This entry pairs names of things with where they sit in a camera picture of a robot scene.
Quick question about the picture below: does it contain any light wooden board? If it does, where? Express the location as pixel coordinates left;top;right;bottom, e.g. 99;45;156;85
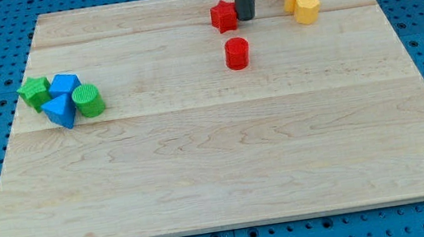
0;0;424;237

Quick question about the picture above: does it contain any red cylinder block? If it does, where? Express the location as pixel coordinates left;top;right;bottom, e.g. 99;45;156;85
224;37;249;70

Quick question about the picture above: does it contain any red star block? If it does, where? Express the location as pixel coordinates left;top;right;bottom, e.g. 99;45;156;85
210;0;238;33

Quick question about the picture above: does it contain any green cylinder block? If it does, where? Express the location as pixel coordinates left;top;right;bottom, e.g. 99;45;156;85
72;83;105;118

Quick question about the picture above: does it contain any yellow hexagon block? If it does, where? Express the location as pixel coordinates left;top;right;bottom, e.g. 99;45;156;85
294;0;321;25

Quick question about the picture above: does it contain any blue triangle block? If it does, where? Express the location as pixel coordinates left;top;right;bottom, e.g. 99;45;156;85
40;93;77;128

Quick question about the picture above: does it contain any blue cube block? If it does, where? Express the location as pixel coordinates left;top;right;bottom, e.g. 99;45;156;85
49;74;81;99

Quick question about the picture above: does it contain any green star block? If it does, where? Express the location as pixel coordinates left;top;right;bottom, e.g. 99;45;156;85
17;77;52;113

